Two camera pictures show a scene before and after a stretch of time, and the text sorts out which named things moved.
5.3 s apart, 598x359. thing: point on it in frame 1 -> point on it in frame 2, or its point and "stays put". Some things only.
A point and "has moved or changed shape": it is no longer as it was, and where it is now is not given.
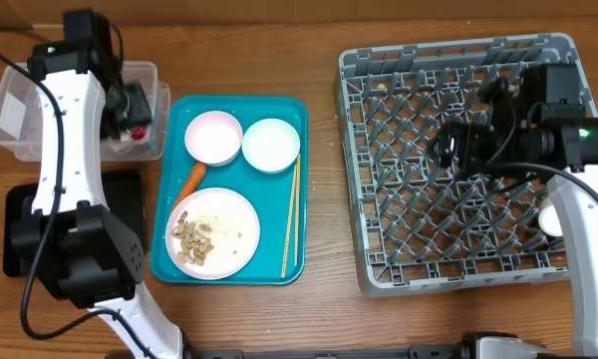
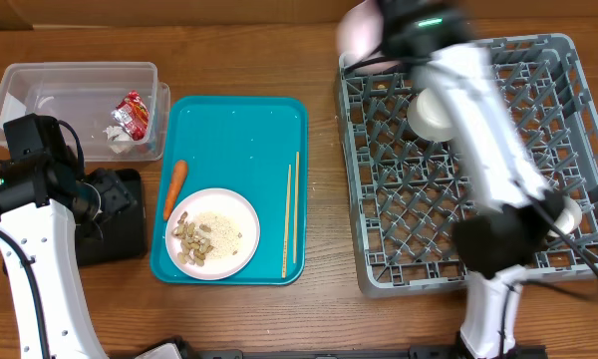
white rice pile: [219, 227] has moved or changed shape
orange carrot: [193, 182] -> [176, 186]
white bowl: [270, 146] -> [428, 116]
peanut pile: [195, 241] stays put
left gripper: [141, 112] -> [117, 197]
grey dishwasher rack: [414, 224] stays put
